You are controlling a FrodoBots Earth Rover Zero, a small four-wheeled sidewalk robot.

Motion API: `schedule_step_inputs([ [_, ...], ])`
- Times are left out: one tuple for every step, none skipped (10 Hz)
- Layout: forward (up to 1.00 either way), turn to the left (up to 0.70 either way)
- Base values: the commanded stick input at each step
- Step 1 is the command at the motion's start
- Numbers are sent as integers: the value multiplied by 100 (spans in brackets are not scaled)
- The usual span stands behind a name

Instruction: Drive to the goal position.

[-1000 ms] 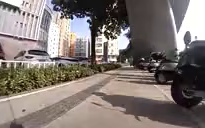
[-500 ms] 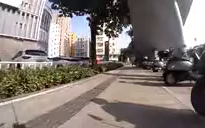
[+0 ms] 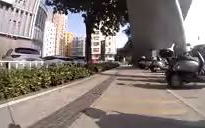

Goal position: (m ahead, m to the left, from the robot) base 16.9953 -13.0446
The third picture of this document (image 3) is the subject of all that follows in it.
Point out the tree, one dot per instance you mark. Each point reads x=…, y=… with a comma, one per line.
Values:
x=88, y=40

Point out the row of parked scooters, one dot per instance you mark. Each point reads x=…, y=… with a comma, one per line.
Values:
x=183, y=68

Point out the green hedge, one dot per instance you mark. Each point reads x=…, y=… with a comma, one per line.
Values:
x=30, y=81

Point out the large concrete pillar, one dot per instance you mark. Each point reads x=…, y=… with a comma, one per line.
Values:
x=156, y=26

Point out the grey paved pavement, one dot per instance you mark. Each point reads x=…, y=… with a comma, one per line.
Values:
x=136, y=100

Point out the group of tall buildings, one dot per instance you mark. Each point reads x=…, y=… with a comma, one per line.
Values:
x=56, y=36

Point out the dark car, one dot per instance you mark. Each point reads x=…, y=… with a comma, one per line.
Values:
x=56, y=60

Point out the dark tactile paving strip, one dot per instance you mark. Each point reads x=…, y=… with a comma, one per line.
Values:
x=73, y=111

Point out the grey car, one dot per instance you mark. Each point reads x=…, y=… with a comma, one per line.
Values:
x=23, y=54

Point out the pale kerb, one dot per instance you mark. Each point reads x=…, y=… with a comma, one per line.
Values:
x=40, y=93

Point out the grey building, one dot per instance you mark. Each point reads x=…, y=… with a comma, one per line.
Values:
x=10, y=23

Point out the white railing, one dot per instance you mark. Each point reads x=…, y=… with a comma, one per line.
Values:
x=10, y=63

